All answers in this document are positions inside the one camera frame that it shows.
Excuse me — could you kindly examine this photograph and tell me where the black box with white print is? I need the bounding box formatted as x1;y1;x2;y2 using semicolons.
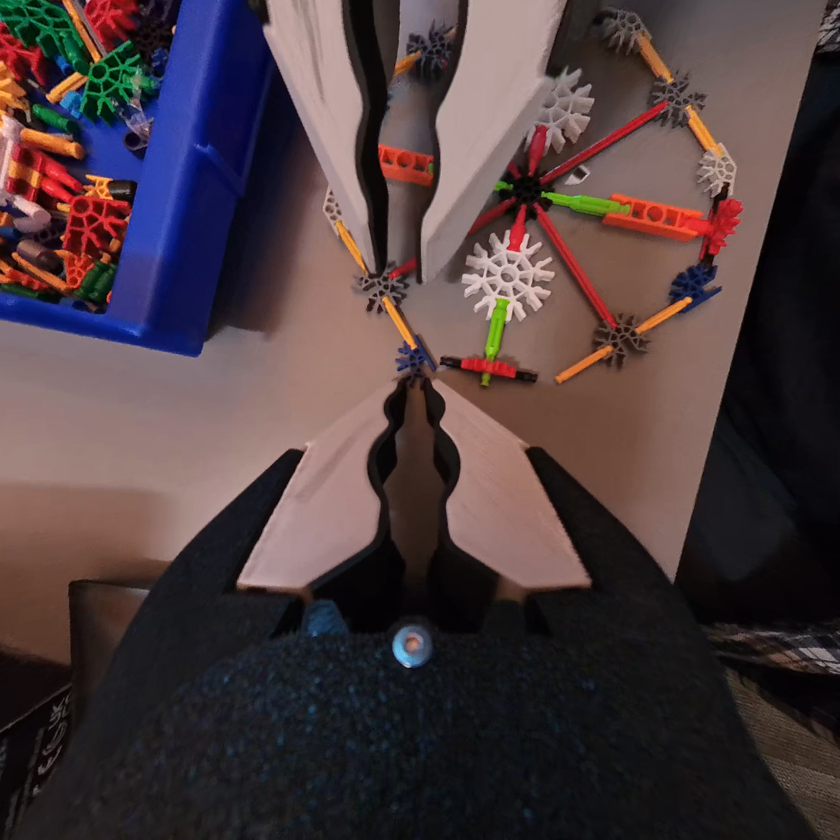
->
0;682;74;840

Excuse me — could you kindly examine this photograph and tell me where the blue bin with toy pieces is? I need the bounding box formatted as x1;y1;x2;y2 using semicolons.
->
0;0;278;358

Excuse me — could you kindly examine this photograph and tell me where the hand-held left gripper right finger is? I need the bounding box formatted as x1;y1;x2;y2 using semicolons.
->
423;378;593;601

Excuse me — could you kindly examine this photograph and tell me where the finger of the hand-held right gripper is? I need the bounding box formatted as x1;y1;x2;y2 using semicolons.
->
261;0;393;277
419;0;570;284

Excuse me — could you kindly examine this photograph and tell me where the colourful spoked wheel model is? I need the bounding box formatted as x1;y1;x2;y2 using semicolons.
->
322;7;746;389

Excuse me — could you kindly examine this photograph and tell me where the pile of colourful toy pieces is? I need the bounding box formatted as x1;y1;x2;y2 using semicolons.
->
0;0;179;315

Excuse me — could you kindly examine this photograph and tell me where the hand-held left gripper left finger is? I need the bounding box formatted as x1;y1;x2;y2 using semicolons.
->
236;379;408;598

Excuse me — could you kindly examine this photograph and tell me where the grey chair seat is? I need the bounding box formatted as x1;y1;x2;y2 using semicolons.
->
718;669;840;840

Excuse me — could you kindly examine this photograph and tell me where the dark printed shirt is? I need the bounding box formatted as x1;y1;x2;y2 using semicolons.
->
675;52;840;624

